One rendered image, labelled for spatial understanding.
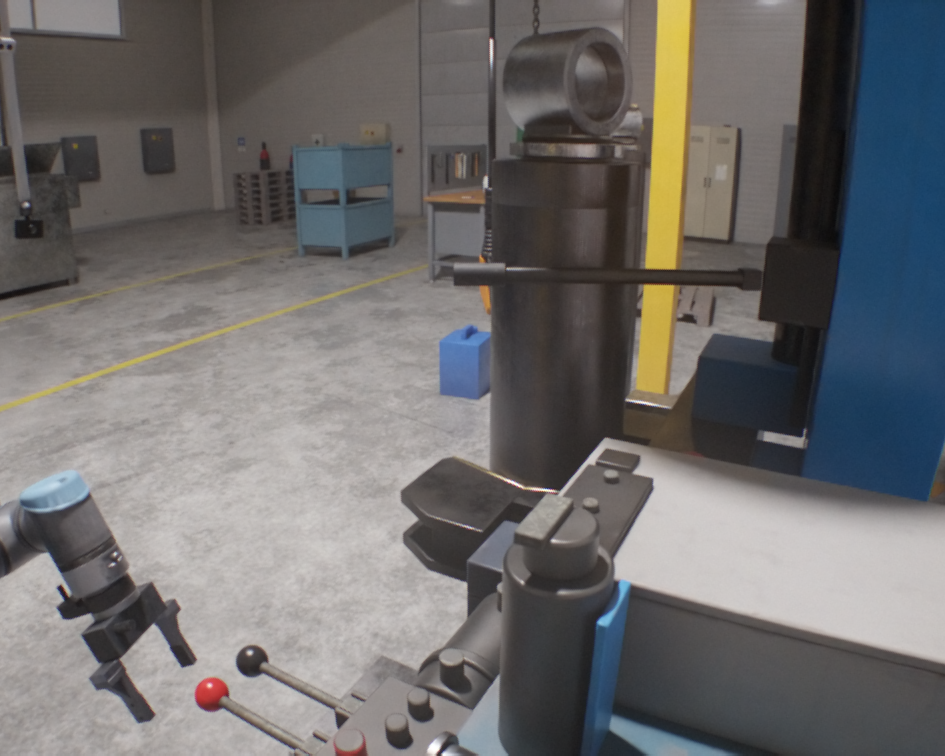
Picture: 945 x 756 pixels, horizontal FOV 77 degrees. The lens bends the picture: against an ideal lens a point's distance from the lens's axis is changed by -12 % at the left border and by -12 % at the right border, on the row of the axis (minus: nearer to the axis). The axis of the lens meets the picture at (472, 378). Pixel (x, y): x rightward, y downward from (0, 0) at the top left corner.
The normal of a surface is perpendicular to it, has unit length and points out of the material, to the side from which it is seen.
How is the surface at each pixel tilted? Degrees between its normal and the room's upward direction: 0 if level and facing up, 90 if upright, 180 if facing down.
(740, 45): 90
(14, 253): 90
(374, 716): 0
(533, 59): 65
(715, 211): 90
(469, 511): 0
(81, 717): 0
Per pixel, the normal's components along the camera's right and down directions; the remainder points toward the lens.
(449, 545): -0.47, 0.30
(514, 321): -0.71, 0.24
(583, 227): 0.12, 0.34
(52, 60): 0.88, 0.16
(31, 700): 0.00, -0.94
